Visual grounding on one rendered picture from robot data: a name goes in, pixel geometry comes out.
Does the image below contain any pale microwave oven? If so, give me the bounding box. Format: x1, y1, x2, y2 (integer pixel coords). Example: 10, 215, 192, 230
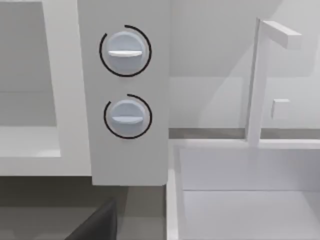
0, 0, 172, 187

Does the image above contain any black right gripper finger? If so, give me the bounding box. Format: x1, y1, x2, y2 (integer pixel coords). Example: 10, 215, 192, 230
65, 196, 118, 240

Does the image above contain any white sink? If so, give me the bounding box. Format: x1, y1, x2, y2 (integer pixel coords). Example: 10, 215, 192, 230
165, 138, 320, 240

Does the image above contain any tall white tap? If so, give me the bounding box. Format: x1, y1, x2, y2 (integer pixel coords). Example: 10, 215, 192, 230
246, 17, 303, 147

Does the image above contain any pale blue microwave knob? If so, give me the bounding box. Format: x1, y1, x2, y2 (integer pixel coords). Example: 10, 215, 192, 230
104, 31, 147, 73
108, 99, 147, 134

